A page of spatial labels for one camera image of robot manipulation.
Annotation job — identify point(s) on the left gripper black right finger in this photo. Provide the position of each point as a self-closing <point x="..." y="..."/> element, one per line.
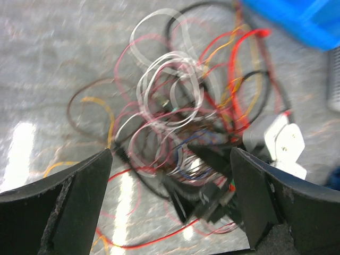
<point x="284" y="214"/>

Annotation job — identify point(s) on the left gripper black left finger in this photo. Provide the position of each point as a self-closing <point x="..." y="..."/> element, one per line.
<point x="57" y="214"/>

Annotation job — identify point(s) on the blue divided plastic bin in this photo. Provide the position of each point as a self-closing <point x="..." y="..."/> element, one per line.
<point x="314" y="23"/>

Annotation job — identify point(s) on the grey plastic tub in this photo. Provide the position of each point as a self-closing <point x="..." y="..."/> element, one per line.
<point x="332" y="95"/>

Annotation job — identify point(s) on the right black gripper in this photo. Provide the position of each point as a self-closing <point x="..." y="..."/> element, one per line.
<point x="209" y="201"/>

